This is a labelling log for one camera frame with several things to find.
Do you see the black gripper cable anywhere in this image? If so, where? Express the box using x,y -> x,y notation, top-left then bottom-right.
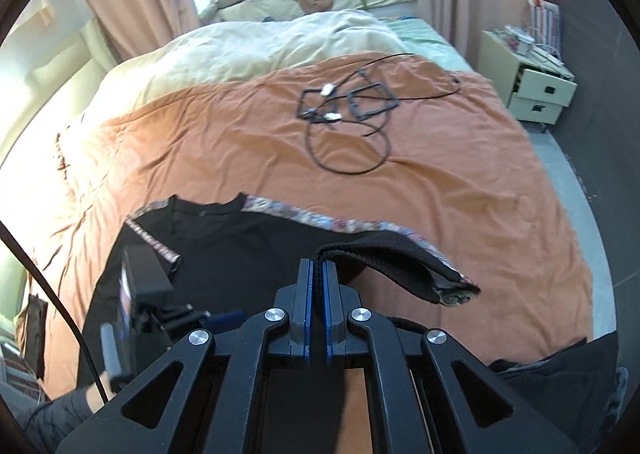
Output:
0,221 -> 108,405

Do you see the black t-shirt with floral trim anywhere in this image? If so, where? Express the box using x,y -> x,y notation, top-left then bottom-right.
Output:
75,191 -> 482,387

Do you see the cream nightstand with drawers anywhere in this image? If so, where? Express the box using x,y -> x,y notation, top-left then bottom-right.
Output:
477,29 -> 579,127

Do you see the black coiled cable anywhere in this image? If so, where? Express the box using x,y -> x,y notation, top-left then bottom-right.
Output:
297,83 -> 392,176
330,53 -> 462,137

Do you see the dark cloth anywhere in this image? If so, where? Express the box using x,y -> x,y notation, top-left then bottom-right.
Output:
489,333 -> 623,435

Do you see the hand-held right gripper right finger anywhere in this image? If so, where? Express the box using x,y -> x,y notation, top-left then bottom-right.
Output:
323,261 -> 586,454

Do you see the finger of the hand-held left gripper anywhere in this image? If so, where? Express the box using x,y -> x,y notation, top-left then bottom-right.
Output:
200,310 -> 246,333

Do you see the orange blanket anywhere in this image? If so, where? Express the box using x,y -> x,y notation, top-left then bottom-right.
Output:
30,54 -> 595,377

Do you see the cream padded headboard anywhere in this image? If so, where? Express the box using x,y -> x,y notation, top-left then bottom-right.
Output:
0,14 -> 118,165

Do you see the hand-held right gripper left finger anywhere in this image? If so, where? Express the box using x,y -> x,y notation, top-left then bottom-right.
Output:
55,259 -> 317,454

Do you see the red and white paper bag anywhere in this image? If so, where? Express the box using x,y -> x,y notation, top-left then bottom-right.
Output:
521,0 -> 562,49

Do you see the cream duvet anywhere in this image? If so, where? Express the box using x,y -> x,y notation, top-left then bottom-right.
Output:
95,9 -> 417,108

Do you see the dark brown pouch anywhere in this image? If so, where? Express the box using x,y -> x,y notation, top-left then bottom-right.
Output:
19,293 -> 49,381

